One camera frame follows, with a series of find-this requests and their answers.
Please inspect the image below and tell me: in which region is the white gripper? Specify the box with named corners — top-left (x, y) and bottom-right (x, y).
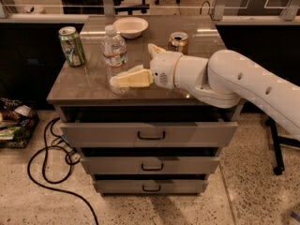
top-left (110, 43), bottom-right (183, 89)

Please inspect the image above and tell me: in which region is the clear plastic water bottle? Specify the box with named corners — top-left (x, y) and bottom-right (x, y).
top-left (101, 24), bottom-right (128, 95)

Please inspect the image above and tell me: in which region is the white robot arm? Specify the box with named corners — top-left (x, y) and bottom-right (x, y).
top-left (110, 44), bottom-right (300, 140)

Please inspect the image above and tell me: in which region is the white paper bowl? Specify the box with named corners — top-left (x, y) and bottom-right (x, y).
top-left (113, 17), bottom-right (148, 38)

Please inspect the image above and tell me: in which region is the gold soda can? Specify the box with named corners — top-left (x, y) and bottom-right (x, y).
top-left (168, 32), bottom-right (189, 55)

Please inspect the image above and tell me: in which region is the green soda can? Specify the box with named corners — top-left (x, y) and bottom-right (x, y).
top-left (58, 26), bottom-right (86, 68)

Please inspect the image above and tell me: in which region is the grey drawer cabinet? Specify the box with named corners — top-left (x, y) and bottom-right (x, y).
top-left (47, 16), bottom-right (242, 185)

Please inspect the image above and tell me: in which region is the top grey drawer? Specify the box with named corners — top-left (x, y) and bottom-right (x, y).
top-left (61, 122), bottom-right (237, 148)

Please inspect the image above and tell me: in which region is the grey drawer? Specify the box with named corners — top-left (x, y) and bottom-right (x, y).
top-left (61, 122), bottom-right (237, 148)
top-left (82, 157), bottom-right (219, 174)
top-left (94, 179), bottom-right (208, 194)

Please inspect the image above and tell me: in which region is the middle grey drawer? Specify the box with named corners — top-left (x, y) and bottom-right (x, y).
top-left (82, 157), bottom-right (219, 174)

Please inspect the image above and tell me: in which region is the bottom grey drawer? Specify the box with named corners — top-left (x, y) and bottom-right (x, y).
top-left (94, 179), bottom-right (208, 194)

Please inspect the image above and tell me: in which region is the box of snack bags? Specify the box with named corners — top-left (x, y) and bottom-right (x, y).
top-left (0, 97), bottom-right (39, 148)

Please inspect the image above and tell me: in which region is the black stand leg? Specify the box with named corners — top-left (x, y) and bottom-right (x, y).
top-left (265, 117), bottom-right (300, 175)

